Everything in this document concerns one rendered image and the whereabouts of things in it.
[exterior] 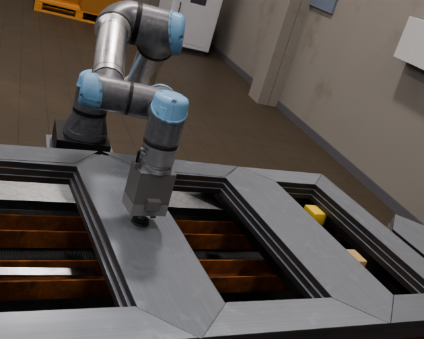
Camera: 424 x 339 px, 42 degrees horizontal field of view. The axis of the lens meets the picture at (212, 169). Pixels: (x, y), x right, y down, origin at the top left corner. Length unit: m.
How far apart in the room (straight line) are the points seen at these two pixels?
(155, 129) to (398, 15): 3.96
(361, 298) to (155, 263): 0.46
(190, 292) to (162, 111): 0.36
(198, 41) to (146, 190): 6.74
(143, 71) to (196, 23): 6.11
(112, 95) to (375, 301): 0.73
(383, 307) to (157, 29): 0.90
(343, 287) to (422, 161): 3.11
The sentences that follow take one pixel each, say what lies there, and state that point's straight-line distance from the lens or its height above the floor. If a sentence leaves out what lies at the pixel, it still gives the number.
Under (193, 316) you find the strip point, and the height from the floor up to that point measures 0.86.
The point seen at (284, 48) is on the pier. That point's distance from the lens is 6.19.
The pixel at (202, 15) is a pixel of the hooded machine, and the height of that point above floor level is 0.55.
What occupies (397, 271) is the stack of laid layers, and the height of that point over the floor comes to 0.83.
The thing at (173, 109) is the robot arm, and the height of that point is 1.15.
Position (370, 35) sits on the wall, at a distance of 5.17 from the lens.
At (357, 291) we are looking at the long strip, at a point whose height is 0.86.
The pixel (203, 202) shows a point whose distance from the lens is 1.88.
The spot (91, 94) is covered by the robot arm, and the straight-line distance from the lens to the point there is 1.21.
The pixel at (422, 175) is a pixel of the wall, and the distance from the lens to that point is 4.34.
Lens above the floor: 1.47
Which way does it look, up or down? 21 degrees down
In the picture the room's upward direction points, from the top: 17 degrees clockwise
